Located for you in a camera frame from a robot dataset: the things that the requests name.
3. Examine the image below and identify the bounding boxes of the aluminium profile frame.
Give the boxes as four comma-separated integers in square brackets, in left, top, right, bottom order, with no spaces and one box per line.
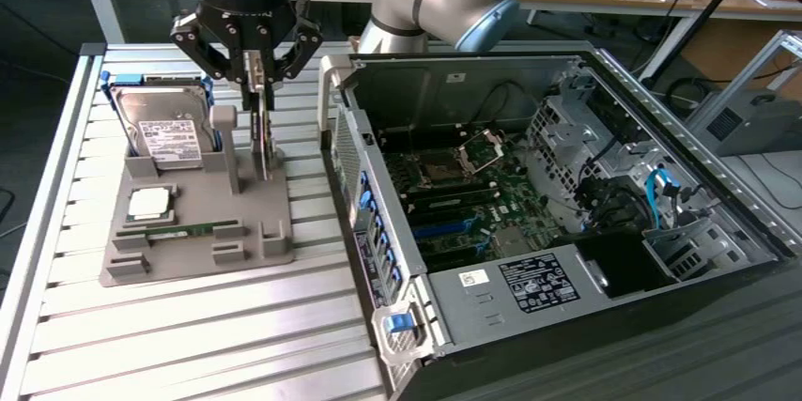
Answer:
[720,29,802,106]

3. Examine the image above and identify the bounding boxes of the blue disk caddy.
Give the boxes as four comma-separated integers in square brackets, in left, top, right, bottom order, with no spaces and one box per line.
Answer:
[99,70,218,158]

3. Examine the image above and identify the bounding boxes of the grey parts rack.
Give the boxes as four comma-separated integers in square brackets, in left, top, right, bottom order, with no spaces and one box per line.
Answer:
[98,102,298,288]

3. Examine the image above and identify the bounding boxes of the blue wire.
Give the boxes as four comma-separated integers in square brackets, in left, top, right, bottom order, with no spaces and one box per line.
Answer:
[645,165,683,233]

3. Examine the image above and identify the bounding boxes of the grey disk bay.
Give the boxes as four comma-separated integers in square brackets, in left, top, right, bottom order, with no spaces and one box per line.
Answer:
[642,217,783,283]

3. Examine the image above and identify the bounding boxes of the metal socket cover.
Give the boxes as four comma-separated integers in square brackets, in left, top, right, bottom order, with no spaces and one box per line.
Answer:
[457,129,508,173]

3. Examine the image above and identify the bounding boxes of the metal drive cage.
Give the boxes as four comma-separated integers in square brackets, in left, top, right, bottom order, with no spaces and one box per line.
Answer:
[525,67,634,195]

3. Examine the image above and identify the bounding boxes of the open black PC case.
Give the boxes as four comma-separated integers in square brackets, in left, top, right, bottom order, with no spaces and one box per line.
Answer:
[318,41,802,401]

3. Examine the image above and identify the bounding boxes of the CPU socket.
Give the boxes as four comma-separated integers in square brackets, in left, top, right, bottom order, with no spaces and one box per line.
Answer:
[406,147,484,186]

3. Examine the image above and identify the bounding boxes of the silver hard disk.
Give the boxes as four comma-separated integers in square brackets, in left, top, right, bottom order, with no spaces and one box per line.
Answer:
[110,85,215,172]

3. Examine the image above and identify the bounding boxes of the silver CPU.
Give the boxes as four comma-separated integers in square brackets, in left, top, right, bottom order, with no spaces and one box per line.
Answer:
[125,187,177,224]

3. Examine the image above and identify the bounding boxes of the blue expansion slot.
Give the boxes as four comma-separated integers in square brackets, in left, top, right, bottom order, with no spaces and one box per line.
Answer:
[412,217,482,239]

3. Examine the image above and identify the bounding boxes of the grey power supply unit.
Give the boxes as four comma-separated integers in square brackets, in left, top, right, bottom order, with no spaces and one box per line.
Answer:
[425,243,613,346]

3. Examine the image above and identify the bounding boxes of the black RAM stick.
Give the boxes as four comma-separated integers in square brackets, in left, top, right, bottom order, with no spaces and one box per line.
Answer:
[408,187,502,214]

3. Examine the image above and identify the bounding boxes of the black power wires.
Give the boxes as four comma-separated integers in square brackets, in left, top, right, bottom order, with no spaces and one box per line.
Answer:
[576,175,653,233]

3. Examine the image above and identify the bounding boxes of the green motherboard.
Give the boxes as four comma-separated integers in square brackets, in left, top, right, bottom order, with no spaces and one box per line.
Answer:
[381,131,566,270]

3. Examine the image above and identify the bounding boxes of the graphics card with metal bracket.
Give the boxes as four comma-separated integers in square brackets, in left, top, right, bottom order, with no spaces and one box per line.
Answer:
[243,51,278,182]

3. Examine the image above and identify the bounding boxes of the black slanted pole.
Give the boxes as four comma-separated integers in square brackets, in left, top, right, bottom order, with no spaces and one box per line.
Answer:
[638,0,772,90]

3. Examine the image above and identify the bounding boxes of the green RAM stick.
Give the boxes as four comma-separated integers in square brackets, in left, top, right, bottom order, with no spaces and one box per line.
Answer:
[142,224,214,239]

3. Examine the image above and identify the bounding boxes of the blue case latch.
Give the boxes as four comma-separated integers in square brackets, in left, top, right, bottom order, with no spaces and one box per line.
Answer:
[382,314,416,334]

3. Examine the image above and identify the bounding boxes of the grey machine housing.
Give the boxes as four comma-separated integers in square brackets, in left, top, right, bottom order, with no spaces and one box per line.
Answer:
[687,88,802,158]

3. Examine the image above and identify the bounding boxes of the grey chipset heatsink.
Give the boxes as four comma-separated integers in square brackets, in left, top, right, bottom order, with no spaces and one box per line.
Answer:
[494,226,534,256]

